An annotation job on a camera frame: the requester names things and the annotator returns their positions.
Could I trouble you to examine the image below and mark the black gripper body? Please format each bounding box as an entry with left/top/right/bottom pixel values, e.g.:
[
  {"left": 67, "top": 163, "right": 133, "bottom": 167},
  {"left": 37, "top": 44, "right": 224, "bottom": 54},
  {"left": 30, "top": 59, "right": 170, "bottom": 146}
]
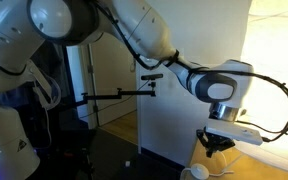
[{"left": 196, "top": 128, "right": 237, "bottom": 151}]

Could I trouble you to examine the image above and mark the light wooden platform box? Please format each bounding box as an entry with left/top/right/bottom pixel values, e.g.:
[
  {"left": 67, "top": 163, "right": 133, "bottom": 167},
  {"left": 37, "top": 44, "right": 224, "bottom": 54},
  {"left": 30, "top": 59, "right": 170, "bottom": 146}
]
[{"left": 187, "top": 143, "right": 288, "bottom": 180}]

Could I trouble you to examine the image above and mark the beige door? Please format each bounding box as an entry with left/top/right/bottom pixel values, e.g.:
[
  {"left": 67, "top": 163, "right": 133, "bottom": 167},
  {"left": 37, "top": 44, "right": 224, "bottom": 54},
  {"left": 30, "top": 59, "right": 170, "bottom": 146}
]
[{"left": 89, "top": 33, "right": 139, "bottom": 128}]

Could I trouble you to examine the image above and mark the black robot cart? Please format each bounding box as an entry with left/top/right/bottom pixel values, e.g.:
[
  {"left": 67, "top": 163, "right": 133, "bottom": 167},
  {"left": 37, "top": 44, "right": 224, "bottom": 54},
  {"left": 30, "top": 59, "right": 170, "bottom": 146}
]
[{"left": 27, "top": 128, "right": 98, "bottom": 180}]

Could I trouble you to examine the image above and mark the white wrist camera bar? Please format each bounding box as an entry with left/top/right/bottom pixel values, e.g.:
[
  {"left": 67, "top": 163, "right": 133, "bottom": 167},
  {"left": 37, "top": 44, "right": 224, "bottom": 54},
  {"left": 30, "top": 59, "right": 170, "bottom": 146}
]
[{"left": 205, "top": 120, "right": 264, "bottom": 147}]

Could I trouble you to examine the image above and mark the black stereo camera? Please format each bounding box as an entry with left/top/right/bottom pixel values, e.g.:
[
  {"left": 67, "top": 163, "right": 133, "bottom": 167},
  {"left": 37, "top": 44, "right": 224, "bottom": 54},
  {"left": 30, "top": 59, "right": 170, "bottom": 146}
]
[{"left": 140, "top": 73, "right": 164, "bottom": 82}]

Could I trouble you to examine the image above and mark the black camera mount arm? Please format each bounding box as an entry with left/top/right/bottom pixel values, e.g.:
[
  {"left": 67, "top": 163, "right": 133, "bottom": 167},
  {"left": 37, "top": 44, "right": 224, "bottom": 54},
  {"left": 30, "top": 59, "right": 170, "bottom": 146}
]
[{"left": 81, "top": 81, "right": 158, "bottom": 104}]

